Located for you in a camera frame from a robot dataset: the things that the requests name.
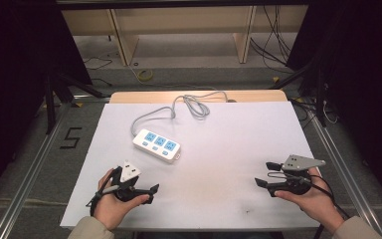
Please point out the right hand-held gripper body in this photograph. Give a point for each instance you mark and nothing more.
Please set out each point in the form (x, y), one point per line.
(295, 184)

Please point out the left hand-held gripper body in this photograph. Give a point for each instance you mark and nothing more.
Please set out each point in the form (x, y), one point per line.
(126, 186)

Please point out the white power strip blue sockets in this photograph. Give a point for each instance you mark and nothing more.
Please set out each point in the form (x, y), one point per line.
(157, 145)

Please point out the person's left hand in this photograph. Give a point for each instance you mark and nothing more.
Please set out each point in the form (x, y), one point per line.
(107, 209)

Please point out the person's right hand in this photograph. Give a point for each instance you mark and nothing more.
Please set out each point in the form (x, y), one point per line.
(318, 205)

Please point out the black metal stand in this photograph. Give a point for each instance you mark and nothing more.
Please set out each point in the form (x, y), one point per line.
(320, 99)
(50, 103)

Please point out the black curtain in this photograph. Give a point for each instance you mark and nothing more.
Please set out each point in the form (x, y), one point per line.
(16, 66)
(364, 66)

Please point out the beige wooden shelf unit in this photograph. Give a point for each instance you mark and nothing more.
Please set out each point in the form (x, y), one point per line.
(185, 20)

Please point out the aluminium floor rail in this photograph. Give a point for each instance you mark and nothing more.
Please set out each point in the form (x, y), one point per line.
(348, 172)
(30, 176)

